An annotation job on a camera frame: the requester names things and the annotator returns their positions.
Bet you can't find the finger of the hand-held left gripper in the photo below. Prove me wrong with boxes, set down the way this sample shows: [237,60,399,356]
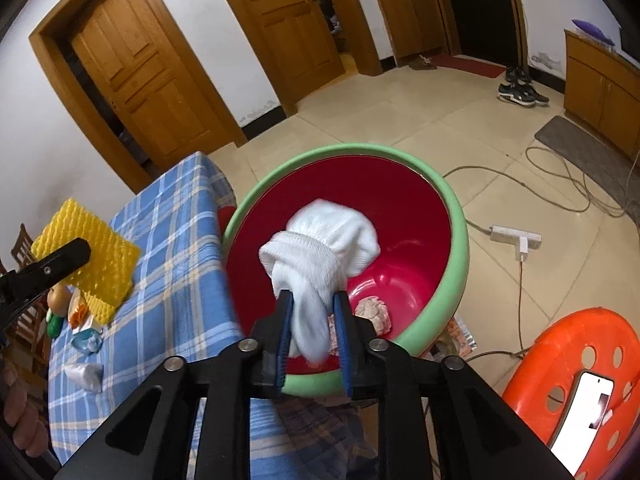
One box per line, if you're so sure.
[0,238,92,333]

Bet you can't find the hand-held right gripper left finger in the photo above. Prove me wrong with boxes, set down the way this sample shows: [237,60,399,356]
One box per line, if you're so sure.
[52,290,297,480]

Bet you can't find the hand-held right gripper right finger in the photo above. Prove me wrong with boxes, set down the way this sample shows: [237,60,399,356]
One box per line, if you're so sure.
[332,290,576,480]

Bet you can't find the yellow foam fruit net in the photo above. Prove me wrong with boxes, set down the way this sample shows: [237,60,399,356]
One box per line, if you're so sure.
[30,197,142,325]

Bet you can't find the white sock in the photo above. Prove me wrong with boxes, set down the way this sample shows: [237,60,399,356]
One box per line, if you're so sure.
[258,199,381,367]

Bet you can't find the red basin with green rim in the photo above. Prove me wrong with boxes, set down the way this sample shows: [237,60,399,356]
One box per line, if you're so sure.
[220,143,471,398]

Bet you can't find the person's left hand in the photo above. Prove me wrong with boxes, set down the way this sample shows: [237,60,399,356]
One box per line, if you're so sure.
[0,360,48,458]

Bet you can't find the wooden chair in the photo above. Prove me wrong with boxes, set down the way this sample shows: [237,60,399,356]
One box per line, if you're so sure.
[10,223,38,272]

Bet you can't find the apple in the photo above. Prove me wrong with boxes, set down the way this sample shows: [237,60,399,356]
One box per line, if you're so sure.
[46,285,71,313]

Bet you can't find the pink cloth in basin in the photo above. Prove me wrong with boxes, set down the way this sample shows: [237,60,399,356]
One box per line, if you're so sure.
[355,296,392,334]

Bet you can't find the orange and white packet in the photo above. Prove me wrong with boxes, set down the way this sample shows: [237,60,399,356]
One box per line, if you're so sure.
[67,290,103,333]

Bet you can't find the clear plastic wrapper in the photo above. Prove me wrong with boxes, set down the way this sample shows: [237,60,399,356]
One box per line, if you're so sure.
[70,330,104,356]

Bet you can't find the person's plaid trousers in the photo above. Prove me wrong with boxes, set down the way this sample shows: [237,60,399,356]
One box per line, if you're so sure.
[275,394,385,480]

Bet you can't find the crumpled white tissue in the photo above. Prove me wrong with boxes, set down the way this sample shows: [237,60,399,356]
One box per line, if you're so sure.
[62,362,105,393]

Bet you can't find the silver foil wrapper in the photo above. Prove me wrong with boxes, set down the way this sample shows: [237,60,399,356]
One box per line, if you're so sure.
[431,316,478,361]

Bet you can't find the blue plaid tablecloth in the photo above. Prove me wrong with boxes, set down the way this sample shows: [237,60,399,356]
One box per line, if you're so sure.
[47,151,301,480]

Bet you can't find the white power strip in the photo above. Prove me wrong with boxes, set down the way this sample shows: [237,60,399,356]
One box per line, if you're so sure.
[489,225,542,262]

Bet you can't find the orange plastic stool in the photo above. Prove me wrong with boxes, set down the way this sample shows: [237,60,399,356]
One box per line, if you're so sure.
[501,307,640,480]

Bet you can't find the white smartphone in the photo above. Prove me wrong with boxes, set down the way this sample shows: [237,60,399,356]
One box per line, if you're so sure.
[548,369,615,476]

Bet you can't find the grey door mat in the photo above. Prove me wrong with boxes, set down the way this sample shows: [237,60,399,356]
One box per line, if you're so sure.
[534,115,633,211]

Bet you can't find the black sneaker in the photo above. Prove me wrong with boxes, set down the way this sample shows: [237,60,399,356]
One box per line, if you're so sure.
[497,84,537,109]
[517,80,550,106]

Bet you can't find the red door mat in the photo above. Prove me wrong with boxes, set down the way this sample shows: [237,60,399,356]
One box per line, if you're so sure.
[427,54,507,79]

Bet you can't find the open wooden door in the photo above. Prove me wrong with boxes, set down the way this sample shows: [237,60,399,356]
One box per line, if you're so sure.
[207,0,383,116]

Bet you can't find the wooden shoe cabinet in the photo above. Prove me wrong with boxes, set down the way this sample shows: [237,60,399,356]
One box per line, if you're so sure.
[371,0,448,68]

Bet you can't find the low wooden cabinet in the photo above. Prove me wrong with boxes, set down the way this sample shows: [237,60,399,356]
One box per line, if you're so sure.
[563,29,640,161]

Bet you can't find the black entry door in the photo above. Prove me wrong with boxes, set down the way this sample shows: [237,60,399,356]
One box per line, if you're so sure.
[440,0,521,61]

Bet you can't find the purple cloth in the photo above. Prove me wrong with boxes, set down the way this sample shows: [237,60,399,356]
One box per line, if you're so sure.
[571,19,614,46]

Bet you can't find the thin charging cable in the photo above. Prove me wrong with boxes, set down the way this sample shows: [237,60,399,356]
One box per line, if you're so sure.
[467,260,533,361]

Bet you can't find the grey coiled cable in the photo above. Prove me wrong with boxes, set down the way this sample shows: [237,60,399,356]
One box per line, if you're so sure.
[442,146,640,221]

